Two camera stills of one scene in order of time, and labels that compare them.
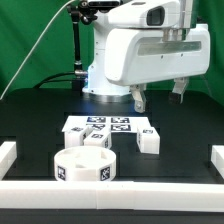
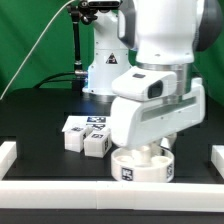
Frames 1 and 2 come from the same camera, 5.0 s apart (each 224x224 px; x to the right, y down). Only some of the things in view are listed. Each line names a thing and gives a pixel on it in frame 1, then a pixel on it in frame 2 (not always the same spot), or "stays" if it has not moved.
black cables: [67, 73] stays
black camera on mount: [99, 4] stays
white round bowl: [84, 164] to [149, 166]
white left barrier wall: [8, 155] stays
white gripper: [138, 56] to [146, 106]
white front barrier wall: [118, 195] stays
